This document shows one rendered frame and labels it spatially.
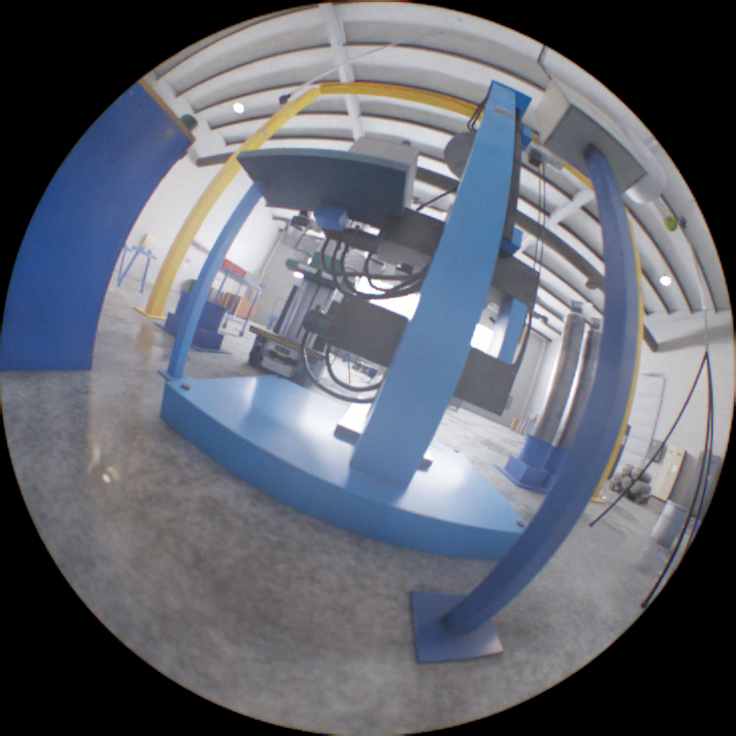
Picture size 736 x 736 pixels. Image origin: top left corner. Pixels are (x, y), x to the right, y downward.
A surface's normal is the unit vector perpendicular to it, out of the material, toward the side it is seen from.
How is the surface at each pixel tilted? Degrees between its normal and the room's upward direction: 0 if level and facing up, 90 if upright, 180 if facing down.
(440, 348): 90
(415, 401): 90
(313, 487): 90
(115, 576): 0
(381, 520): 90
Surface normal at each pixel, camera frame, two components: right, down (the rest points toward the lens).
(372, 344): -0.06, 0.00
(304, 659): 0.38, -0.92
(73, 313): 0.92, 0.38
